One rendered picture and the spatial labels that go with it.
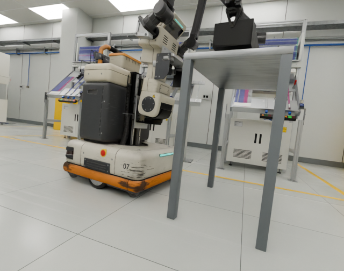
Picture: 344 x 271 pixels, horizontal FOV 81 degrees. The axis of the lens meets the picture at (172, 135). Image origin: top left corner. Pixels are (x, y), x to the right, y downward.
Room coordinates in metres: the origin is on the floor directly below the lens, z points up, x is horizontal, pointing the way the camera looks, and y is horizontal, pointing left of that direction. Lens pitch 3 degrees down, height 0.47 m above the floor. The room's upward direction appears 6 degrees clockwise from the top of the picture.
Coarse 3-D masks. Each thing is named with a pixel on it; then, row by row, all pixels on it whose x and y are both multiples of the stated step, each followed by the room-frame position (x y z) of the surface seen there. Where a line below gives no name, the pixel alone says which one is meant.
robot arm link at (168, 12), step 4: (168, 8) 1.16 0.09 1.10; (168, 12) 1.17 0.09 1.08; (172, 12) 1.20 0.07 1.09; (156, 16) 1.18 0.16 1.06; (160, 16) 1.16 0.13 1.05; (164, 16) 1.17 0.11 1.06; (168, 16) 1.18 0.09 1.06; (160, 20) 1.21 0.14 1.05; (164, 20) 1.19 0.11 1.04; (168, 20) 1.20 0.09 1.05
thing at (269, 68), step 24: (264, 48) 0.82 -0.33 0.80; (288, 48) 0.78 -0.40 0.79; (192, 72) 0.99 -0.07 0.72; (216, 72) 1.13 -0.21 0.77; (240, 72) 1.08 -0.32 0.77; (264, 72) 1.04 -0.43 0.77; (288, 72) 0.77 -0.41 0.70; (216, 120) 1.56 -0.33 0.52; (216, 144) 1.55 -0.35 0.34; (264, 192) 0.78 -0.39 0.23; (168, 216) 0.97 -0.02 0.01; (264, 216) 0.78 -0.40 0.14; (264, 240) 0.77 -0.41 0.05
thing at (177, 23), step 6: (174, 12) 1.31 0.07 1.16; (174, 18) 1.33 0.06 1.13; (162, 24) 1.33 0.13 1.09; (168, 24) 1.34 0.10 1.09; (174, 24) 1.37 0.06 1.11; (180, 24) 1.40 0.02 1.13; (168, 30) 1.38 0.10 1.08; (174, 30) 1.41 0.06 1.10; (180, 30) 1.45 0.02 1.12; (174, 36) 1.46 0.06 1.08
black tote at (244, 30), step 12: (216, 24) 0.98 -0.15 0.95; (228, 24) 0.95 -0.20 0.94; (240, 24) 0.93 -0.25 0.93; (252, 24) 0.90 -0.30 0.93; (216, 36) 0.97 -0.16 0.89; (228, 36) 0.95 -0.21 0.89; (240, 36) 0.92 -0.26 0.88; (252, 36) 0.92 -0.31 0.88; (216, 48) 0.99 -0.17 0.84; (228, 48) 0.97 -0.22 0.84; (240, 48) 0.96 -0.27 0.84
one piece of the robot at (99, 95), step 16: (112, 48) 1.58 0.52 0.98; (96, 64) 1.36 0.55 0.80; (112, 64) 1.33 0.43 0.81; (96, 80) 1.35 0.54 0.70; (112, 80) 1.33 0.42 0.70; (128, 80) 1.47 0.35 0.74; (96, 96) 1.34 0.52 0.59; (112, 96) 1.34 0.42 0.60; (128, 96) 1.46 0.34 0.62; (96, 112) 1.33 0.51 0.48; (112, 112) 1.35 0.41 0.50; (128, 112) 1.48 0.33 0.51; (80, 128) 1.40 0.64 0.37; (96, 128) 1.33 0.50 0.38; (112, 128) 1.36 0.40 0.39; (128, 128) 1.41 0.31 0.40; (128, 144) 1.47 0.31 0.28
